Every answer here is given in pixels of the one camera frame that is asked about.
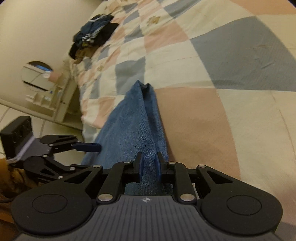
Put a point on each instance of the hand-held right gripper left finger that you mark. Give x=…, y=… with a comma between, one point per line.
x=141, y=166

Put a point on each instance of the cream nightstand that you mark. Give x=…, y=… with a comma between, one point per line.
x=62, y=102

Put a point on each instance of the pink tissue holder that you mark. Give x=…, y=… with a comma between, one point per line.
x=55, y=77

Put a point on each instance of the dark blue striped garment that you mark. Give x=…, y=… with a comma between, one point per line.
x=92, y=30

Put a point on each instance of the person's left hand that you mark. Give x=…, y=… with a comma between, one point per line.
x=18, y=178

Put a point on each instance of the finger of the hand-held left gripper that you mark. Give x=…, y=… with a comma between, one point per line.
x=46, y=169
x=89, y=147

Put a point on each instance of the black garment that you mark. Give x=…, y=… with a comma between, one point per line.
x=104, y=34

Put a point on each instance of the white tissue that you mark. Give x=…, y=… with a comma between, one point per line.
x=46, y=74

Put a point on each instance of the round wall mirror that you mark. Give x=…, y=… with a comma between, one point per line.
x=34, y=76

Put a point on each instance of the checkered bear print quilt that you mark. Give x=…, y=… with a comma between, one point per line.
x=208, y=115

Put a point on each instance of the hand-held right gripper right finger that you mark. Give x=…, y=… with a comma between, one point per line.
x=158, y=165

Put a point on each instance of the olive green garment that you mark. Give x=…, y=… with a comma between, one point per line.
x=82, y=55

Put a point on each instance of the blue denim jeans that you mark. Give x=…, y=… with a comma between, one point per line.
x=129, y=129

